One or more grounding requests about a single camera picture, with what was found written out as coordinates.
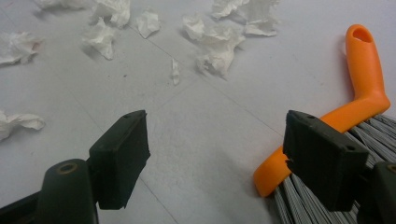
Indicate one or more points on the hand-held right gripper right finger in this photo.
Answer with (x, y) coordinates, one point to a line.
(323, 161)

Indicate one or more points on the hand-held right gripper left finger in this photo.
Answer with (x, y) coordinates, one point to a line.
(120, 158)

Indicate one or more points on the orange hand brush grey bristles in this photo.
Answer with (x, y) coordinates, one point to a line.
(364, 68)

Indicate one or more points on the pile of white tissues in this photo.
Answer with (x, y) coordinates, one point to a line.
(218, 49)

